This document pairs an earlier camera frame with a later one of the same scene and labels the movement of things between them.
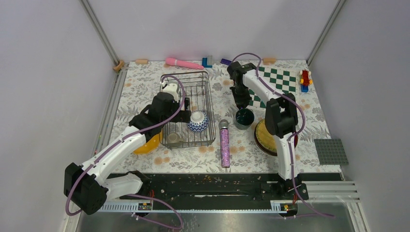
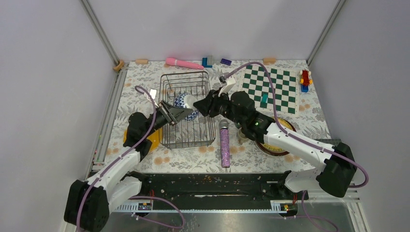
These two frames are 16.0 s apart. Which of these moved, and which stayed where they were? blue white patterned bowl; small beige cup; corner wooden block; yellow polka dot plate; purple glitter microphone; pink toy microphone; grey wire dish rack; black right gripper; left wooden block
Moved: blue white patterned bowl; small beige cup; black right gripper
Stayed: grey wire dish rack; yellow polka dot plate; left wooden block; pink toy microphone; corner wooden block; purple glitter microphone
